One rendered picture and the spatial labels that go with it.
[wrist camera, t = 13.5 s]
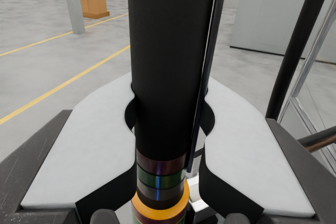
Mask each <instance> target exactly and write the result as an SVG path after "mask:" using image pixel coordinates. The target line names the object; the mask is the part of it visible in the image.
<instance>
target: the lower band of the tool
mask: <svg viewBox="0 0 336 224"><path fill-rule="evenodd" d="M189 195H190V188H189V184H188V181H187V179H186V178H185V182H184V192H183V196H182V198H181V200H180V201H179V202H178V203H177V204H176V205H175V206H173V207H171V208H169V209H164V210H156V209H152V208H149V207H147V206H146V205H144V204H143V203H142V202H141V201H140V199H139V197H138V195H137V191H136V193H135V195H134V197H133V198H132V199H131V201H132V203H133V205H134V207H135V208H136V209H137V211H139V212H140V213H141V214H142V215H143V216H145V217H147V218H150V219H153V220H167V219H170V218H173V217H174V216H176V215H178V214H179V213H180V212H181V211H182V210H183V209H184V208H185V206H186V204H187V202H188V200H189Z"/></svg>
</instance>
